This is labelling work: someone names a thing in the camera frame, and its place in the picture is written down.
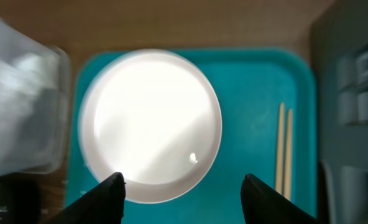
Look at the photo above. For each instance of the grey dishwasher rack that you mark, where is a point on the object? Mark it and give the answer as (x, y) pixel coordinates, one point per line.
(339, 56)

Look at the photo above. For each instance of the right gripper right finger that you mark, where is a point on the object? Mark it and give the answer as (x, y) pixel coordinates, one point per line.
(262, 204)

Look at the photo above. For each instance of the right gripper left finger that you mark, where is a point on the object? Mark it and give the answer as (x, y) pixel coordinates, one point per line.
(102, 204)

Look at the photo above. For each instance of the large pink plate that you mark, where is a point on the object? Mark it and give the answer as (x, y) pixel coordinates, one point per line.
(154, 117)

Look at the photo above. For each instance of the clear plastic bin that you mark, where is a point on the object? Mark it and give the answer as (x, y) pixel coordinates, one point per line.
(39, 145)

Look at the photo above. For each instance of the black tray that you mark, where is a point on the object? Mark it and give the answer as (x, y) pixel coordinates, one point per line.
(20, 201)

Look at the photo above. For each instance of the teal plastic tray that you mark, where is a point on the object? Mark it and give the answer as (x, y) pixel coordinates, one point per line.
(250, 85)

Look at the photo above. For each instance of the wooden chopstick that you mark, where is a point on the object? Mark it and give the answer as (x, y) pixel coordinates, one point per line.
(280, 149)
(287, 185)

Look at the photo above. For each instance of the crumpled white tissue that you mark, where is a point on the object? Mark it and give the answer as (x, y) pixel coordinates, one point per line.
(21, 83)

